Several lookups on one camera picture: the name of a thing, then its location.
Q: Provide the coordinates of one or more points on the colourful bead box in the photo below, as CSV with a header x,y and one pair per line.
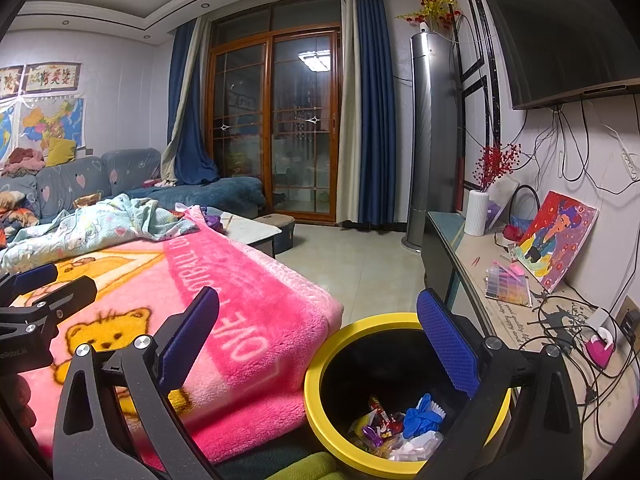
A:
x,y
507,285

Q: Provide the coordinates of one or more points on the wide framed embroidery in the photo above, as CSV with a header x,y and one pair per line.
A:
x,y
52,77

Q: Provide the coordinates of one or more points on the yellow pillow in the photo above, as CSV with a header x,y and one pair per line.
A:
x,y
61,151

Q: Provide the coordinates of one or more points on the small purple canvas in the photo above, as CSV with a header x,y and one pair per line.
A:
x,y
502,200

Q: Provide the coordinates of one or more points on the white plastic package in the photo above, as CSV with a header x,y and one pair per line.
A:
x,y
415,447

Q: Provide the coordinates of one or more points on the yellow snack wrapper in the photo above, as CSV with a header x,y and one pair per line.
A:
x,y
364,422

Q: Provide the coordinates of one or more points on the red candy wrapper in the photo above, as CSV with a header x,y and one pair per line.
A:
x,y
387,417

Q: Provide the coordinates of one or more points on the black wall television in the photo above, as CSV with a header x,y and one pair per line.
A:
x,y
565,30

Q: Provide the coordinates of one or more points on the white wall power strip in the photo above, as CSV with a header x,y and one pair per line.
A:
x,y
631,160

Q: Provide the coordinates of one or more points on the grey tower air conditioner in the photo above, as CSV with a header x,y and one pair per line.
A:
x,y
432,135

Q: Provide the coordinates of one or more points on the blue heart patterned sofa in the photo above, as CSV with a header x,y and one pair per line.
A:
x,y
200,192

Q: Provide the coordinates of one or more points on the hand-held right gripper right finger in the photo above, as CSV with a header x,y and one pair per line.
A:
x,y
447,340

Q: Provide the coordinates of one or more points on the white coffee table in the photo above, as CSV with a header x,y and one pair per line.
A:
x,y
250,232

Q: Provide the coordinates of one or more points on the red berry branches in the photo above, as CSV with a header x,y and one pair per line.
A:
x,y
495,165

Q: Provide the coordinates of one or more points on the grey television cabinet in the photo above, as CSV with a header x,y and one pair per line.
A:
x,y
470,265

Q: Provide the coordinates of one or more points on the blue wrapper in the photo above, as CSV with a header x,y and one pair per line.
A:
x,y
420,417

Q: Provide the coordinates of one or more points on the grey storage stool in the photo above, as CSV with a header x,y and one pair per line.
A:
x,y
280,230

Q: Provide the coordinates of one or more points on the yellow and red artificial flowers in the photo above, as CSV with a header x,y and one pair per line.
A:
x,y
435,7

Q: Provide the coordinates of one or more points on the person's left hand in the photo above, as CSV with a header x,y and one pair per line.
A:
x,y
17,402

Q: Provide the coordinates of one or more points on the small framed embroidery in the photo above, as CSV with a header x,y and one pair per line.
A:
x,y
11,82

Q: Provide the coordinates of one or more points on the green cloth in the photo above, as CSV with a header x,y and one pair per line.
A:
x,y
310,467

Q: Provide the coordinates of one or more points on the pink cartoon printed blanket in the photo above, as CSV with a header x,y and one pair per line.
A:
x,y
225,285

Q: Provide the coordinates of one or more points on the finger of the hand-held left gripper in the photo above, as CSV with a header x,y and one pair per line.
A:
x,y
70,292
35,274

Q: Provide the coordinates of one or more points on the purple cloth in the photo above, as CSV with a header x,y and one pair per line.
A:
x,y
212,221

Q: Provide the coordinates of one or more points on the pink heart tape dispenser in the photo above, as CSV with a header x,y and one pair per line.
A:
x,y
600,349

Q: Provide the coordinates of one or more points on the wooden glass sliding door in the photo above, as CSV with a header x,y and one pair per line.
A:
x,y
300,110

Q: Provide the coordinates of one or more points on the blue and beige curtain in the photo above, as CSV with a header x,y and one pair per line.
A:
x,y
372,100
192,110

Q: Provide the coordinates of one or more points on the orange patterned cloth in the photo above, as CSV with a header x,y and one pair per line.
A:
x,y
15,215

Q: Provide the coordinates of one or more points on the wall socket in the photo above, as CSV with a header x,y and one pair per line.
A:
x,y
629,320

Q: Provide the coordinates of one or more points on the colourful country wall map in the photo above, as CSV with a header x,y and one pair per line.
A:
x,y
52,122

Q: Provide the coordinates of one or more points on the colourful portrait painting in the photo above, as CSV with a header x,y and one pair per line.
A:
x,y
555,240

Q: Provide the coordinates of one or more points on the blue world wall map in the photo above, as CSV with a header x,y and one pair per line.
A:
x,y
9,132

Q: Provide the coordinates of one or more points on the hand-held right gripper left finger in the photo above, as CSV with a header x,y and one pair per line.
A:
x,y
192,332

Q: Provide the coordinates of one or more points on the light blue printed quilt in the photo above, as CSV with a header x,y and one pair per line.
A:
x,y
90,225

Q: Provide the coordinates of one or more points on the white ribbed vase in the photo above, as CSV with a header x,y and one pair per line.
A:
x,y
476,212

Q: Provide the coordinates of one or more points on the pile of pink clothes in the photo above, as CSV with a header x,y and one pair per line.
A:
x,y
22,162

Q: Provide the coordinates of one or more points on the yellow rimmed black trash bin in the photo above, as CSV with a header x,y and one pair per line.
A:
x,y
320,360

